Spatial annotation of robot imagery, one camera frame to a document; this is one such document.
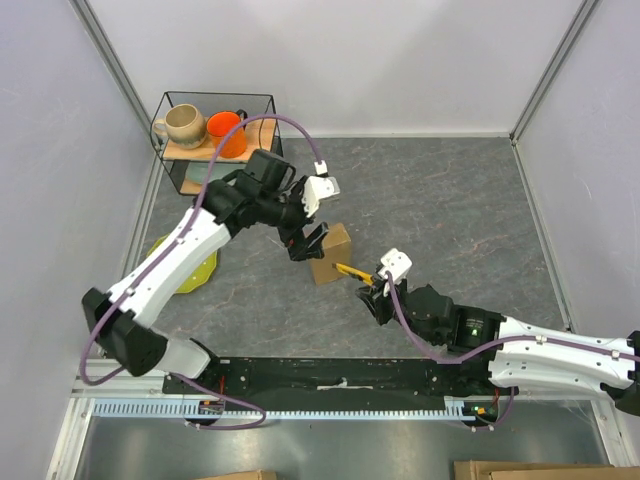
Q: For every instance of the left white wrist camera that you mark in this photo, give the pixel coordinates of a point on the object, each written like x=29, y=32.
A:
x=317, y=188

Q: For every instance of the orange mug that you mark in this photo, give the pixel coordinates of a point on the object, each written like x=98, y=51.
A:
x=227, y=134

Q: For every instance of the black wire wooden shelf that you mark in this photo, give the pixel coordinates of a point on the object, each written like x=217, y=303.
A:
x=260, y=133

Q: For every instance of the yellow utility knife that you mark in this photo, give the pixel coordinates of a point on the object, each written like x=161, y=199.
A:
x=370, y=281

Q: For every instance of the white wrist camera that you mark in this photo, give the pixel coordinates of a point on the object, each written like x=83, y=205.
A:
x=317, y=188
x=396, y=263

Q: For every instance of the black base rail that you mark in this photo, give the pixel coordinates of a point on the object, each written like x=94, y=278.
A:
x=347, y=384

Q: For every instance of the yellow-green dotted plate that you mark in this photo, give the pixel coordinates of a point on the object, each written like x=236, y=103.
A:
x=200, y=276

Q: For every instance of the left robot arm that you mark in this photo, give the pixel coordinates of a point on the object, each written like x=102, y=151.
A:
x=266, y=191

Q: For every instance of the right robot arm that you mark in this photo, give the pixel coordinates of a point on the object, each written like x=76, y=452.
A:
x=484, y=346

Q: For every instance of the cardboard piece bottom centre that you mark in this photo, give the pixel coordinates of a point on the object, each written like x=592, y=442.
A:
x=245, y=475

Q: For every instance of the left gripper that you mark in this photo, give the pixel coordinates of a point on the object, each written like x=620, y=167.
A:
x=301, y=248

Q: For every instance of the beige ceramic mug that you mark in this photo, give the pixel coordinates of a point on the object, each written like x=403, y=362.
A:
x=184, y=125

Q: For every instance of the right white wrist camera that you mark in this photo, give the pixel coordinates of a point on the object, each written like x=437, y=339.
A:
x=396, y=263

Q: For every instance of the light green tray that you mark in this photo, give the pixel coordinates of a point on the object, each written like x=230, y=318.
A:
x=196, y=172

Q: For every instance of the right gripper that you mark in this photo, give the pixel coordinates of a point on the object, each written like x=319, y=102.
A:
x=377, y=298

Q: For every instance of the brown cardboard express box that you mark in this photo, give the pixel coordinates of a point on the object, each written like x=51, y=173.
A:
x=337, y=248

